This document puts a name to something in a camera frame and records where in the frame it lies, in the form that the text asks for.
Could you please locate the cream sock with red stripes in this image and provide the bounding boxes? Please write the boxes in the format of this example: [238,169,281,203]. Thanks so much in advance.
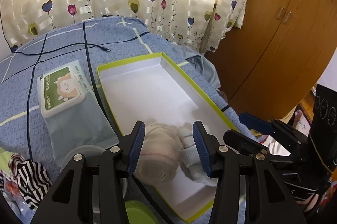
[135,123,183,185]

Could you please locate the grey sock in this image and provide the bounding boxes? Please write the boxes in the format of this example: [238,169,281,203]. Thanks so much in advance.
[177,123,218,187]

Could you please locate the wooden wardrobe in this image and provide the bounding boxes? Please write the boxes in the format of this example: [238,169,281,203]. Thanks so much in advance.
[207,0,336,120]

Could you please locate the white box with green rim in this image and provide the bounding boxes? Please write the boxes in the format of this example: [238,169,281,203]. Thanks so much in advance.
[97,53,235,223]

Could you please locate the wet wipes pack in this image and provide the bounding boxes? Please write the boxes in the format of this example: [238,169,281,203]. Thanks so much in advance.
[37,60,119,166]

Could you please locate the black white striped sock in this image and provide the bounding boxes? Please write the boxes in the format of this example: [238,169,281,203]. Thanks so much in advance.
[8,153,52,210]

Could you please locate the clear snack bag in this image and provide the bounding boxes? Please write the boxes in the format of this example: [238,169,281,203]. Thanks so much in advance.
[1,172,35,223]

